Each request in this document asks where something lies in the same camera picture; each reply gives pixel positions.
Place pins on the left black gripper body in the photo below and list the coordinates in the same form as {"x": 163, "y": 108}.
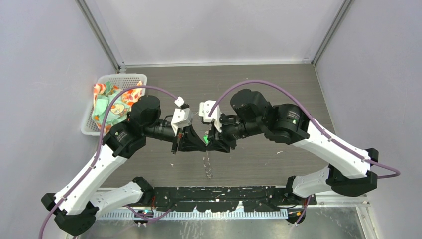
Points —
{"x": 177, "y": 139}

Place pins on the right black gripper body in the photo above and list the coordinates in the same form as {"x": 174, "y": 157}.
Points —
{"x": 233, "y": 128}

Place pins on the green key tag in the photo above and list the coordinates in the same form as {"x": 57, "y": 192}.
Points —
{"x": 206, "y": 139}

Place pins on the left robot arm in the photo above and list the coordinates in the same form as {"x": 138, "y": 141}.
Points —
{"x": 78, "y": 205}

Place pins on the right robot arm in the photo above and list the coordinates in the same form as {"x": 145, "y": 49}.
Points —
{"x": 348, "y": 168}

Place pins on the colourful patterned cloth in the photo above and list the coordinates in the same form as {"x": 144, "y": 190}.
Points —
{"x": 103, "y": 94}

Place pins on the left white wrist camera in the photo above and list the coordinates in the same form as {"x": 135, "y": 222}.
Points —
{"x": 182, "y": 116}

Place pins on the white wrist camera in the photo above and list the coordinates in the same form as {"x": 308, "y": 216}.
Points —
{"x": 182, "y": 116}
{"x": 209, "y": 112}

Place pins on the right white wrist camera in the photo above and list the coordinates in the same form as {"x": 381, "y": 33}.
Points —
{"x": 209, "y": 112}

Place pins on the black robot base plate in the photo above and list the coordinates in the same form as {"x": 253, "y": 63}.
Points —
{"x": 223, "y": 199}

